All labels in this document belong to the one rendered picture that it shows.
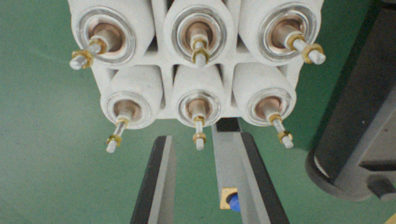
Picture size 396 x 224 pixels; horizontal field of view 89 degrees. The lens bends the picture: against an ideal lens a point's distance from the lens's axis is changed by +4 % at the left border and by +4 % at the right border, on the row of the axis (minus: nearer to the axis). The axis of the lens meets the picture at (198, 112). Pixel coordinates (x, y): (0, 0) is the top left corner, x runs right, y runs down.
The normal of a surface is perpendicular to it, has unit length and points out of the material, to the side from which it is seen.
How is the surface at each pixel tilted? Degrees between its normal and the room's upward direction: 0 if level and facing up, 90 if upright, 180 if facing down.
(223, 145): 90
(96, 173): 0
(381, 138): 0
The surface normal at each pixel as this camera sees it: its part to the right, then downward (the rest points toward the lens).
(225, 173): -0.02, -0.80
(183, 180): 0.02, 0.59
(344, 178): -0.70, 0.45
